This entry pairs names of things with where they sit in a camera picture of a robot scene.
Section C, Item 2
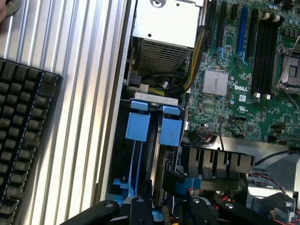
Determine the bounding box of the black plastic fan shroud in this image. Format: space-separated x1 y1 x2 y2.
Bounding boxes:
182 146 256 175

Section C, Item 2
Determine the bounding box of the silver chipset heatsink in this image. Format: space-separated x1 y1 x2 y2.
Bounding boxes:
201 69 230 97

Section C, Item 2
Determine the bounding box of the metal locking lever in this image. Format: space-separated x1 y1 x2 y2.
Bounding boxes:
277 35 300 90

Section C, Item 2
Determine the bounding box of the black RAM slot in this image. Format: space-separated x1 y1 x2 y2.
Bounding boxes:
266 22 283 96
250 13 270 98
260 15 281 99
255 21 274 94

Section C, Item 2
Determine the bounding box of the open grey PC case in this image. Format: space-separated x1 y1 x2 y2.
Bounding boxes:
93 0 300 225

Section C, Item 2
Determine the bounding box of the CPU socket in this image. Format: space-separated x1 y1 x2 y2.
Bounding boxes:
273 35 300 100

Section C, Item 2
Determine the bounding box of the short black expansion slot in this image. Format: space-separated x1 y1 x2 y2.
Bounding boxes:
230 3 239 21

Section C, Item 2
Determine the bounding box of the person's hand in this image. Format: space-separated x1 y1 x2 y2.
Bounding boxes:
0 0 15 24

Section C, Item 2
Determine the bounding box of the black long expansion slot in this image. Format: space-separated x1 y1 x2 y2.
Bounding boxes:
245 8 259 58
206 0 218 49
215 0 228 52

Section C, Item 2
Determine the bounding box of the blue expansion slot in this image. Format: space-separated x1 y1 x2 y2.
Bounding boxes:
236 5 249 56

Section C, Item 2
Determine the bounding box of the black yellow braided wire bundle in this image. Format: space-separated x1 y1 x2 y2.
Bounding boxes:
164 25 211 97

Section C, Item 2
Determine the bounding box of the red black twisted wire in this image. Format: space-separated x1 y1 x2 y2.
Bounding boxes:
248 172 300 225

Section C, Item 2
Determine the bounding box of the grey metal table fitting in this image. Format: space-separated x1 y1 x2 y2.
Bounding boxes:
6 0 24 16

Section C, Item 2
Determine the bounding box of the green Dell motherboard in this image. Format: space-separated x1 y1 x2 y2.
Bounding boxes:
182 0 300 146

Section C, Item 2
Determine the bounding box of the black computer keyboard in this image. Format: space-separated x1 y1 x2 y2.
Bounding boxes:
0 57 64 225

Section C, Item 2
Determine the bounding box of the silver disk bay bracket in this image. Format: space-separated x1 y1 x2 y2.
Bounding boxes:
135 92 180 106

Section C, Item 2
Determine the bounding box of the black blue disk wire connector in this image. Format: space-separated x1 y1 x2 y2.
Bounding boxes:
162 170 203 195

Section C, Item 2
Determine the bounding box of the thin black wire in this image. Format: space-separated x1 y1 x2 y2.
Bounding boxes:
218 118 247 151

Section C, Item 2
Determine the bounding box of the grey metal power supply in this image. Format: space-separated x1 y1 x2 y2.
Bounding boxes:
130 0 208 77

